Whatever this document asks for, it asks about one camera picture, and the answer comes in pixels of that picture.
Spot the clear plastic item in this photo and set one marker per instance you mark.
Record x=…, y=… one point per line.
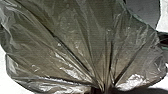
x=76, y=50

